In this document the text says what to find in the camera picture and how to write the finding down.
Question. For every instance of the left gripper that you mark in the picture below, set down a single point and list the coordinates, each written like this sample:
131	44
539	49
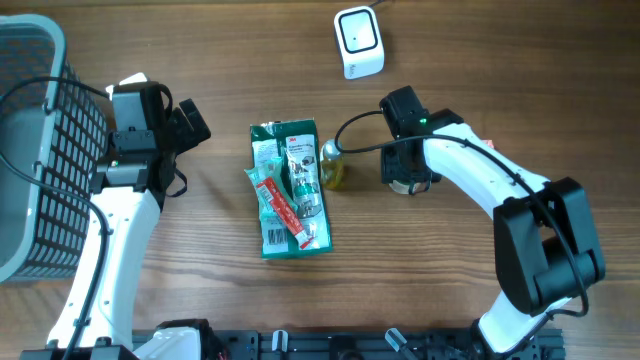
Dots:
184	136

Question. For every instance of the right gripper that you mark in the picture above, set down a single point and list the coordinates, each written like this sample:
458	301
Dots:
390	171

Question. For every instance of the green lid jar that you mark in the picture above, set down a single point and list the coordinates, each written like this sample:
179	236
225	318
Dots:
411	188

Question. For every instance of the yellow oil bottle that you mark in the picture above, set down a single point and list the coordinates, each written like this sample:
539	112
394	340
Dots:
332	165

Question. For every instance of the teal toothbrush pack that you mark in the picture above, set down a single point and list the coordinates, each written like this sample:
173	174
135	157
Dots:
273	168

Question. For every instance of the red toothpaste tube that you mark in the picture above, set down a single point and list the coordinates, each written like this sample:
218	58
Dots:
270	193

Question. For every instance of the green 3M package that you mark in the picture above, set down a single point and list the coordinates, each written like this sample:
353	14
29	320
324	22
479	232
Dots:
297	144

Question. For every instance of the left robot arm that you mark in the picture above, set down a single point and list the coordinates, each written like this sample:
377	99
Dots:
128	189

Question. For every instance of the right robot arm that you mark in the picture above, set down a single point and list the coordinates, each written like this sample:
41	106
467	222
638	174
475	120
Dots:
546	248

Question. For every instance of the white barcode scanner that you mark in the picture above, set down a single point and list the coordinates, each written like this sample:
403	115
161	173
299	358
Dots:
359	42

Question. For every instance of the grey plastic shopping basket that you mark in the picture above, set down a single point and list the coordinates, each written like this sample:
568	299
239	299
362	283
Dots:
52	134

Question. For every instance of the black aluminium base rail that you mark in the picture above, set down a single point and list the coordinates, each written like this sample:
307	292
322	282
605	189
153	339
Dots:
446	344

